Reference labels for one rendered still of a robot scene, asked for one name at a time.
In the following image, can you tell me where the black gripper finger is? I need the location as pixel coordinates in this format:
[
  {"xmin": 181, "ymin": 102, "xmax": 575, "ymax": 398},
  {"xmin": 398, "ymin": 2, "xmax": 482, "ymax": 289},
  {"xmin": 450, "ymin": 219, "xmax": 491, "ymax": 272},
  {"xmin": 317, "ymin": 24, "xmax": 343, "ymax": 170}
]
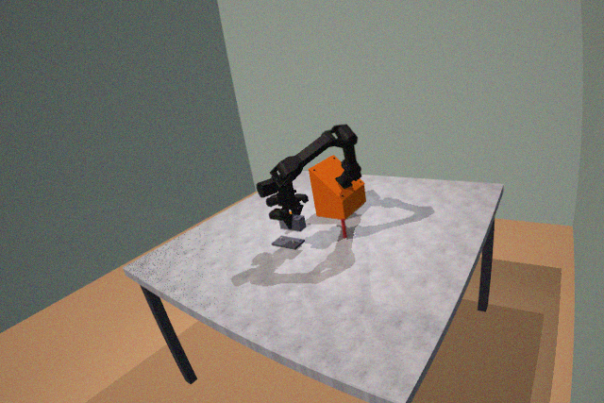
[
  {"xmin": 283, "ymin": 214, "xmax": 293, "ymax": 229},
  {"xmin": 290, "ymin": 205, "xmax": 304, "ymax": 215}
]

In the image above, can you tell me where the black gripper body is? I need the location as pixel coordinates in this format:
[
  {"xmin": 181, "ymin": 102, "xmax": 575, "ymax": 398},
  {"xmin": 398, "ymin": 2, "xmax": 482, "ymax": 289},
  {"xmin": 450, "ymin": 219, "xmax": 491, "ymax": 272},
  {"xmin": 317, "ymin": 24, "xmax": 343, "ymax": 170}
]
[{"xmin": 269, "ymin": 188, "xmax": 309, "ymax": 221}]

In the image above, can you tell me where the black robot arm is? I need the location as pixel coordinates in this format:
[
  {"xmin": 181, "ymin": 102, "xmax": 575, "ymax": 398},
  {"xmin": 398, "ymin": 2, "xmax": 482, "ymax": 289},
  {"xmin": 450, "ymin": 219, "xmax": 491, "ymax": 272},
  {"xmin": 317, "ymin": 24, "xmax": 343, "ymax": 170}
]
[{"xmin": 256, "ymin": 125, "xmax": 361, "ymax": 208}]

